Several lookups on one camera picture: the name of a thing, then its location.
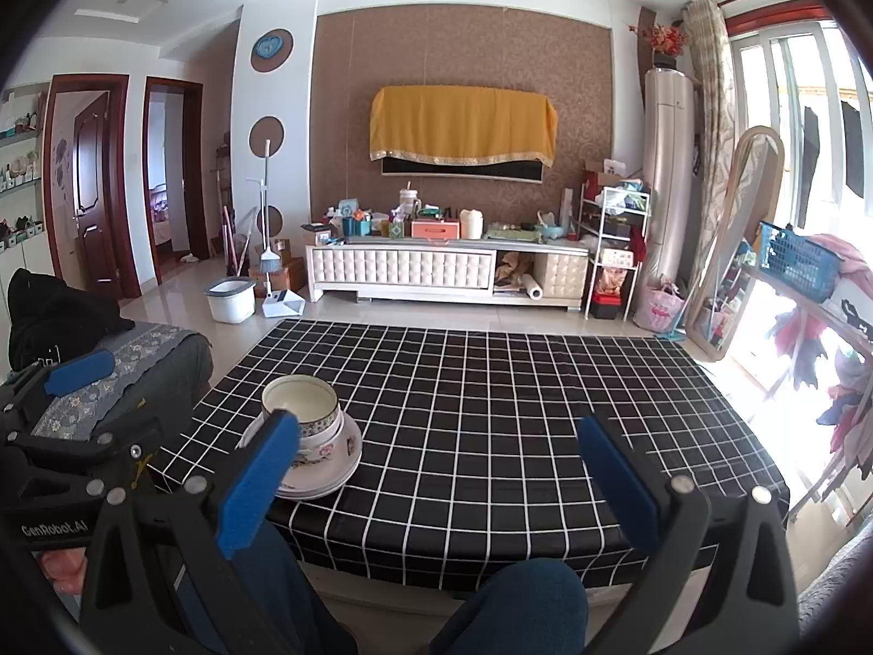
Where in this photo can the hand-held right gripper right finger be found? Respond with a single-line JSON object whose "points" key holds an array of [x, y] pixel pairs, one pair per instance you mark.
{"points": [[617, 484]]}

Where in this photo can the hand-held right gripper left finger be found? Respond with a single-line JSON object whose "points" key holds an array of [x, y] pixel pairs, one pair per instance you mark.
{"points": [[262, 477]]}

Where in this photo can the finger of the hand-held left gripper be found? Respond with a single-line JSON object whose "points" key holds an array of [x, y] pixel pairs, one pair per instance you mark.
{"points": [[78, 370], [88, 454]]}

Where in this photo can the plain white plate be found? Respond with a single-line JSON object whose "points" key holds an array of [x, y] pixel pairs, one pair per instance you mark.
{"points": [[314, 494]]}

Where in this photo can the white bowl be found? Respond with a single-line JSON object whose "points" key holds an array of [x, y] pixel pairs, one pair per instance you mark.
{"points": [[320, 454]]}

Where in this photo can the white plate with pink petals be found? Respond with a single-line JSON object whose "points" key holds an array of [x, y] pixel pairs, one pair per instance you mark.
{"points": [[334, 482]]}

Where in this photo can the brown patterned bowl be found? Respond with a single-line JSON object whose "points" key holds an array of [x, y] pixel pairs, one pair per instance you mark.
{"points": [[300, 396]]}

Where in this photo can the white plate with floral print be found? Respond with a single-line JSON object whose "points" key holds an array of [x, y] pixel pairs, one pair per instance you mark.
{"points": [[351, 454]]}

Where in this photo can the person's left hand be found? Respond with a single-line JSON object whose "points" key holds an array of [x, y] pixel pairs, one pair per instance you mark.
{"points": [[61, 570]]}

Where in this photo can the black clothing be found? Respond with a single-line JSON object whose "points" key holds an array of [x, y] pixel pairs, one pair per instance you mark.
{"points": [[54, 314]]}

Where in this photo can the grey floral sofa cover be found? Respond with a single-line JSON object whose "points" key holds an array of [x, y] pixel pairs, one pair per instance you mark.
{"points": [[157, 355]]}

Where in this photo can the person's left leg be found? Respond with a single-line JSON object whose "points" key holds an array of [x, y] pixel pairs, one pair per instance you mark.
{"points": [[293, 600]]}

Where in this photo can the person's leg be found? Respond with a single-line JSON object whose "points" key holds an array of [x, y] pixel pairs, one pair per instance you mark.
{"points": [[293, 600], [518, 607]]}

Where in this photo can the black checked tablecloth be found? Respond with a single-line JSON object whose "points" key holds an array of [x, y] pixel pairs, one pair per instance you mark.
{"points": [[477, 423]]}

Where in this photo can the person's right leg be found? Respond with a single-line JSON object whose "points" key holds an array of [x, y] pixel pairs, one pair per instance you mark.
{"points": [[518, 607]]}

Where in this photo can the white mop bucket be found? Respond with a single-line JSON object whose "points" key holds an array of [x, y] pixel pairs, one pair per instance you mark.
{"points": [[230, 303]]}

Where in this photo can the pink bag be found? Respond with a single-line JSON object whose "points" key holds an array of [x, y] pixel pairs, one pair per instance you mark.
{"points": [[658, 310]]}

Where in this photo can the dark red wooden door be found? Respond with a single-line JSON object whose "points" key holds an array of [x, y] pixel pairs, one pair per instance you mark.
{"points": [[88, 184]]}

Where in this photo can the cardboard box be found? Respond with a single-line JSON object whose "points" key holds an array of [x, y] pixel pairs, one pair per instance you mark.
{"points": [[290, 273]]}

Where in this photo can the white paper roll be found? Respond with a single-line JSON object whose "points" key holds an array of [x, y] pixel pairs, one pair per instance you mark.
{"points": [[532, 286]]}

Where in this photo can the blue broom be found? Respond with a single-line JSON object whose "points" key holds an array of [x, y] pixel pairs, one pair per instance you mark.
{"points": [[269, 260]]}

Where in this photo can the white shelf rack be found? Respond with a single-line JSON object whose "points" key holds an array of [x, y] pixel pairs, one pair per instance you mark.
{"points": [[617, 259]]}

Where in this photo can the white mop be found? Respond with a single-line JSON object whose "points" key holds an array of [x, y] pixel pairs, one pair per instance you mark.
{"points": [[262, 205]]}

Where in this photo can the white tufted television cabinet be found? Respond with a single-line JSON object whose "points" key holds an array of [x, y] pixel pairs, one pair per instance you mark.
{"points": [[395, 266]]}

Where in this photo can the clothes drying rack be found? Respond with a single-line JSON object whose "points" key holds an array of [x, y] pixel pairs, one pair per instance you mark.
{"points": [[818, 314]]}

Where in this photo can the blue plastic basket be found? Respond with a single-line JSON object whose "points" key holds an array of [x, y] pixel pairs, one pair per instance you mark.
{"points": [[798, 259]]}

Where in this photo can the arched floor mirror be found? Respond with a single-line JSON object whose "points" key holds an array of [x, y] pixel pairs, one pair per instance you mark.
{"points": [[743, 218]]}

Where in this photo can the white plastic jug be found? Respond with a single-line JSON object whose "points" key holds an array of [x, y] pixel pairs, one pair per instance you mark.
{"points": [[472, 225]]}

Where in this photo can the pink storage box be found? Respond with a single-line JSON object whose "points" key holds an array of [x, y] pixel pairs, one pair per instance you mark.
{"points": [[436, 228]]}

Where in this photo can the white tumbler with straw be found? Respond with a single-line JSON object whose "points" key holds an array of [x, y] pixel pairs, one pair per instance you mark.
{"points": [[409, 205]]}

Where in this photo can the standing air conditioner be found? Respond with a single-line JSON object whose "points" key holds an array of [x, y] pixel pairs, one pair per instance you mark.
{"points": [[668, 170]]}

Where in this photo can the black television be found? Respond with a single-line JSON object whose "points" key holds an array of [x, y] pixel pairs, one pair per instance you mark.
{"points": [[464, 170]]}

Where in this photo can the dark hanging garment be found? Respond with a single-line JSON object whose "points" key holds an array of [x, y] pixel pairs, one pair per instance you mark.
{"points": [[811, 143], [856, 150]]}

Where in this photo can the yellow-covered television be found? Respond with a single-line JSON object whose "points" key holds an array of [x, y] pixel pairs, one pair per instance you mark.
{"points": [[464, 123]]}

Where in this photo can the beige patterned curtain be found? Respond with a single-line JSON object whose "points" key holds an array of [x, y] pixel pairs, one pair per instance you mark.
{"points": [[709, 95]]}

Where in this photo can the red artificial flowers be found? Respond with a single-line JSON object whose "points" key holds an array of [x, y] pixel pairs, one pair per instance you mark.
{"points": [[665, 37]]}

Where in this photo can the dark red door frame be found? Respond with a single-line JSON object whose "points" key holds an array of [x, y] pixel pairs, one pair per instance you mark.
{"points": [[198, 184], [121, 184]]}

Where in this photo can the brown round wall panel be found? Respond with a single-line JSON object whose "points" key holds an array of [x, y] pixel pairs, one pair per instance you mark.
{"points": [[273, 129], [274, 218]]}

